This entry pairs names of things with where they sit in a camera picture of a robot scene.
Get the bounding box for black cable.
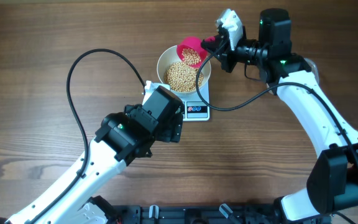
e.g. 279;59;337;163
26;48;147;224
195;37;358;224

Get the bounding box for left black cable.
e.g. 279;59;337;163
26;48;147;224

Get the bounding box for pink plastic scoop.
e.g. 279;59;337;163
177;36;212;69

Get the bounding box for white round bowl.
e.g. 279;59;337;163
156;45;212;96

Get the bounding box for clear plastic container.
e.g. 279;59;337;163
267;58;319;95

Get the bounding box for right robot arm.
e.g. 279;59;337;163
201;8;358;223

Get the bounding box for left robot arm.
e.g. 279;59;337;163
0;86;184;223

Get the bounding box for right black cable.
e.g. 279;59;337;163
195;37;358;224

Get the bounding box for white digital kitchen scale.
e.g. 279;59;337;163
172;90;210;122

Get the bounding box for yellow soybeans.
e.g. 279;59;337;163
164;49;201;92

